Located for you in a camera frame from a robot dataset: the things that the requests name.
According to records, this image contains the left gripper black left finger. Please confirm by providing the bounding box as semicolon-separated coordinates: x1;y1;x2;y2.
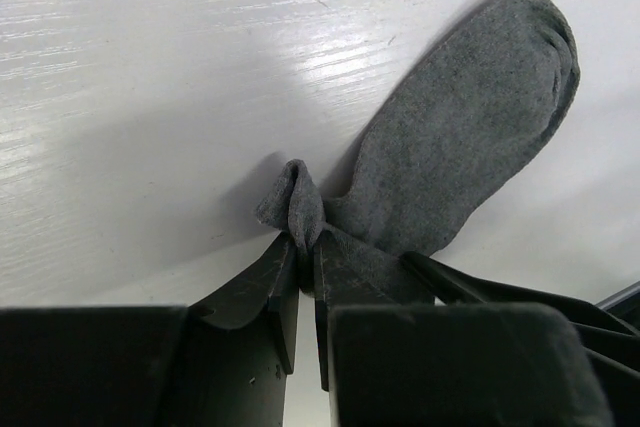
164;236;299;427

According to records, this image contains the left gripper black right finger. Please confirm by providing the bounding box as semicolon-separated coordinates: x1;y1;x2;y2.
313;231;435;391

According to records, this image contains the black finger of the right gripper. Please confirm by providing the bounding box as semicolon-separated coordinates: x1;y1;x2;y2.
402;252;639;397

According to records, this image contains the grey sock pair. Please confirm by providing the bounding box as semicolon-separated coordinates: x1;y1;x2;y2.
256;0;580;299

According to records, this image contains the aluminium rail frame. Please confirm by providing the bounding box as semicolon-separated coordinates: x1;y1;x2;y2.
597;282;640;310

